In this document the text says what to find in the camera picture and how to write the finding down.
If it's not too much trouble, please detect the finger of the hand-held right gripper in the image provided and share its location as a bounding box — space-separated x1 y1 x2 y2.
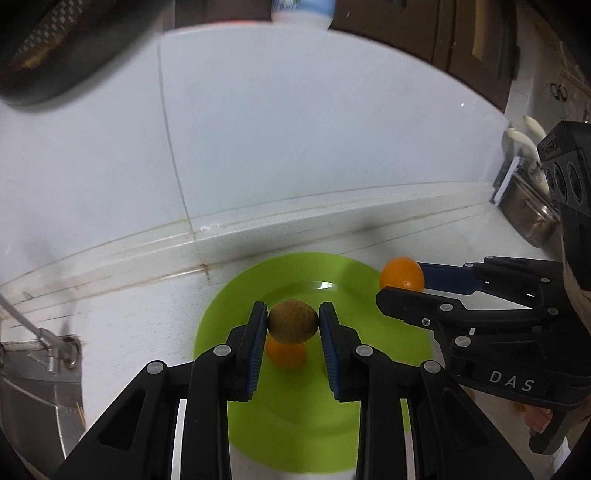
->
376 286 560 370
417 256 564 311

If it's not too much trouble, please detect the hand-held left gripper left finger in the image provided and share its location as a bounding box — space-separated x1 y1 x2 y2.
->
55 302 269 480

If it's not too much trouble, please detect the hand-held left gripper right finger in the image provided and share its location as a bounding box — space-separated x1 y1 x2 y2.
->
318 302 536 480

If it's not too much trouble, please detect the orange tangerine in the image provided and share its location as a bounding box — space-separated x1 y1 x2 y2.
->
379 257 425 292
266 338 308 371

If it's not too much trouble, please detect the brown kiwi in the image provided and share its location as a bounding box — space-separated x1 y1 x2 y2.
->
268 299 320 345

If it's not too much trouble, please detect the green plate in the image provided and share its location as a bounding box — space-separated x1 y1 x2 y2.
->
192 251 435 474

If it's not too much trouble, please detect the person's right hand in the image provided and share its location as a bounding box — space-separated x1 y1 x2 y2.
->
525 405 554 435

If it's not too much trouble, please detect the steel pot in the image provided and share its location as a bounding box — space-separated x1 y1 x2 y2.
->
496 166 561 249

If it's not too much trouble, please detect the steel faucet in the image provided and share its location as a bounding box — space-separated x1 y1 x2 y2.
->
0 293 80 376

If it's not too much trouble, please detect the steel sink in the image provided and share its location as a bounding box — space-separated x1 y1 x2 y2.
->
0 339 86 476

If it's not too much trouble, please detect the white and blue bottle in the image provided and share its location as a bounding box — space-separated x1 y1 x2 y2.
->
270 0 336 31

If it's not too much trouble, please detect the black range hood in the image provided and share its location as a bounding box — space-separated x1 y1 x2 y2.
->
0 0 178 108

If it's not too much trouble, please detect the white utensil handle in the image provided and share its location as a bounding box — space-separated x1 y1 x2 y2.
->
522 114 548 141
502 128 541 162

